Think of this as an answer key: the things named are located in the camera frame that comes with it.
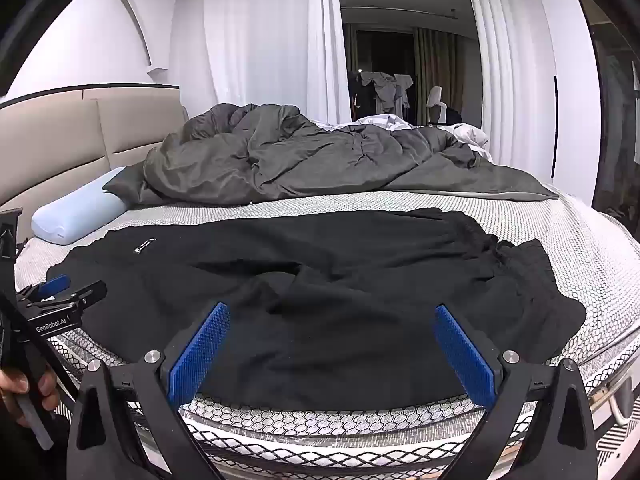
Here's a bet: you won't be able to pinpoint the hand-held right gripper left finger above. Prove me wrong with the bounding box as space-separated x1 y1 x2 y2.
65 301 232 480

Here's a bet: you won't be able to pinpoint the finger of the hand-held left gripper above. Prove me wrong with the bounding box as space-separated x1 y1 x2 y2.
27 281 108 317
15 273 72 307

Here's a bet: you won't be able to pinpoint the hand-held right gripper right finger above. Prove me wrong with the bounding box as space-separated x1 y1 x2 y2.
433 304 597 480

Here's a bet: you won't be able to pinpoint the black pants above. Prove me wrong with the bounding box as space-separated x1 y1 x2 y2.
45 206 587 413

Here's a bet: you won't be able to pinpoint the person's left hand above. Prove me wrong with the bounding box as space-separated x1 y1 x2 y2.
0 364 62 428

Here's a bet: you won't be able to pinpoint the light blue pillow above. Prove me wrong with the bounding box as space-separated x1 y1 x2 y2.
31 166 132 246

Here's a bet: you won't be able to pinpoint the beige padded headboard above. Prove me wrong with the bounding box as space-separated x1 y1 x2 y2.
0 84 188 231

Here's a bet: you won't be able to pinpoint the honeycomb patterned bed mattress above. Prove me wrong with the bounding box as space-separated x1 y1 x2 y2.
12 187 640 480

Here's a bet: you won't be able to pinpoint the dark grey duvet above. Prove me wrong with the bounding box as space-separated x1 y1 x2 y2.
102 102 560 207

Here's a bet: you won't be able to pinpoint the white chair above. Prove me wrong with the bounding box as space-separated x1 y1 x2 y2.
426 86 463 127

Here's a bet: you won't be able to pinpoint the hanging grey clothes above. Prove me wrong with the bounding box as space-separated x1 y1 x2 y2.
350 70 416 113

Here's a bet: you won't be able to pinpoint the olive curtain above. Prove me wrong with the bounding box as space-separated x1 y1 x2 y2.
414 27 458 126

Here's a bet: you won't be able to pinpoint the slim black door handle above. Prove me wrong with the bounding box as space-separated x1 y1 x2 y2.
550 74 558 181

